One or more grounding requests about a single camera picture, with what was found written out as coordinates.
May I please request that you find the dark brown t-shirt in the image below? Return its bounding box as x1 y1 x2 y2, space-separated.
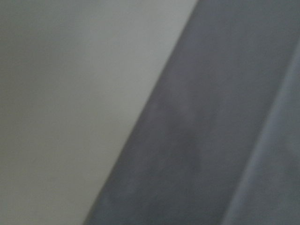
85 0 300 225

